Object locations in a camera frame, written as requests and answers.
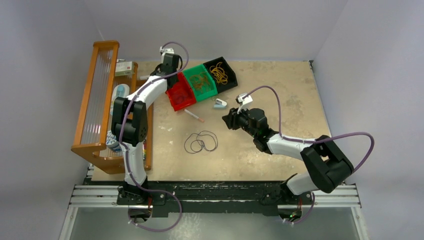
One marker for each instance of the white stapler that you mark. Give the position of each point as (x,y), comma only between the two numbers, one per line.
(220,104)

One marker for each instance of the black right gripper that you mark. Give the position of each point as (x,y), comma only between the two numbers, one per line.
(232,118)

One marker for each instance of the blue packaged item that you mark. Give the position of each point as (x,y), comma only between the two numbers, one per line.
(121,90)

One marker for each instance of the wooden rack frame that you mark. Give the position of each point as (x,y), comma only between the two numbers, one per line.
(94,119)

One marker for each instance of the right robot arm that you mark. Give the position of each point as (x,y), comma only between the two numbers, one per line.
(327,166)

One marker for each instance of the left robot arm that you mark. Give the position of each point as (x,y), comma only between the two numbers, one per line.
(130,122)

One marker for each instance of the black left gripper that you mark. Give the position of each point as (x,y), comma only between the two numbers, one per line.
(159,66)

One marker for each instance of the red plastic bin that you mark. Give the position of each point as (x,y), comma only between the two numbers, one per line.
(181,94)

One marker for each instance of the small white red box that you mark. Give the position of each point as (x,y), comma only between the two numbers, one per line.
(124,68)

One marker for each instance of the black plastic bin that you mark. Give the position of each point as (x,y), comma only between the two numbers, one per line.
(222,74)

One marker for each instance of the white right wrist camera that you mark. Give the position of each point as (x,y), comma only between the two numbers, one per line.
(244,100)

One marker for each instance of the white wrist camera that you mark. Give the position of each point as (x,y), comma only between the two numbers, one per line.
(244,100)
(166,50)

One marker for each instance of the green plastic bin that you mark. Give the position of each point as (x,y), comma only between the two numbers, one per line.
(201,82)

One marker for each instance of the round blue patterned object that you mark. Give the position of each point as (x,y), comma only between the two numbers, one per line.
(112,142)

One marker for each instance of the silver marker pink cap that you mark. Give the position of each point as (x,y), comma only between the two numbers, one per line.
(194,115)

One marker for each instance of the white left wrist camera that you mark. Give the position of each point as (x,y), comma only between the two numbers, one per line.
(166,50)

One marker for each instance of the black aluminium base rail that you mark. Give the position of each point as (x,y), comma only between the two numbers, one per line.
(221,197)

